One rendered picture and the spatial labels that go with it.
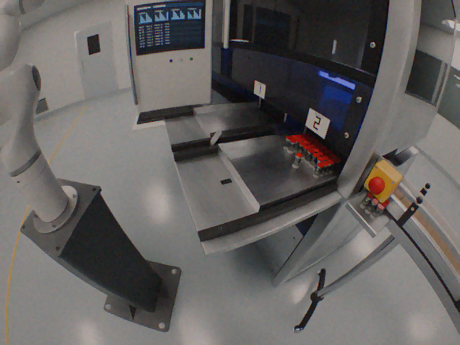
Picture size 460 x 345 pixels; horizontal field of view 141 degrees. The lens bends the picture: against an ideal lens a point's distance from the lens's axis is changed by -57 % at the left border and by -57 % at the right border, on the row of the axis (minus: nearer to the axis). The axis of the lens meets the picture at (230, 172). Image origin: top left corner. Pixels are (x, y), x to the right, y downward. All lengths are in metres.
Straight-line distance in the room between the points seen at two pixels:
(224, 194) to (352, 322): 1.29
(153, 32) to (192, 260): 1.43
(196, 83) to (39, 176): 0.98
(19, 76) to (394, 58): 0.75
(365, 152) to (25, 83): 0.77
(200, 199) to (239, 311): 0.91
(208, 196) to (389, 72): 0.51
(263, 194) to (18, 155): 0.61
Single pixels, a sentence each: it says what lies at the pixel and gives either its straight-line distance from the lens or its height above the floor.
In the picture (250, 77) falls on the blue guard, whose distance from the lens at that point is 0.89.
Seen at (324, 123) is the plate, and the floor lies 1.03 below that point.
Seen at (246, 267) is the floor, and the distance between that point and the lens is 1.31.
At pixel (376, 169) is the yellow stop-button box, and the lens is 0.48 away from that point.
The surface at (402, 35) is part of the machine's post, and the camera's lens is 0.47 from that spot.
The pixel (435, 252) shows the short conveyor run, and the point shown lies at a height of 0.92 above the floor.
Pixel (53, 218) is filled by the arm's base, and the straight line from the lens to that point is 0.62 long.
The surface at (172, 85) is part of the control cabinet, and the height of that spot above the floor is 0.95.
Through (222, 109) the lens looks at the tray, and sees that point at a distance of 0.92.
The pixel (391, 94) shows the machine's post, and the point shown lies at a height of 1.19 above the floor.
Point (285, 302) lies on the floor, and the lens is 1.30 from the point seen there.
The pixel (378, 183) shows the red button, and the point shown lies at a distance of 0.45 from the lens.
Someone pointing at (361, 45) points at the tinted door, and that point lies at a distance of 0.51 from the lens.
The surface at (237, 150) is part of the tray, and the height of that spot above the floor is 0.88.
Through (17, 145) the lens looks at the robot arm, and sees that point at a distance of 0.52.
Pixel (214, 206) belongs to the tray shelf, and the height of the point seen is 0.88.
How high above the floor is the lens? 1.22
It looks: 40 degrees down
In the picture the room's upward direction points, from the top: 3 degrees clockwise
